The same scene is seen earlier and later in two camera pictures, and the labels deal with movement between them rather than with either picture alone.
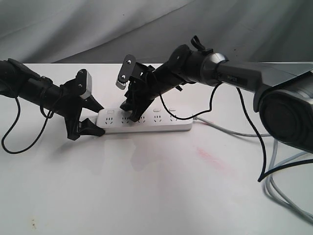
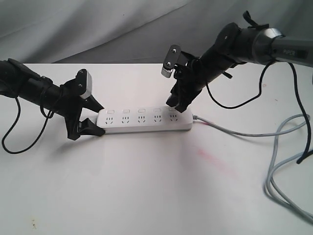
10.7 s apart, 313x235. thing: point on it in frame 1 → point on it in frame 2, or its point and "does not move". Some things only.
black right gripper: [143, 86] → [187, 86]
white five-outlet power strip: [117, 121] does not move
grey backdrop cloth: [74, 32] does not move
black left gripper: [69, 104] does not move
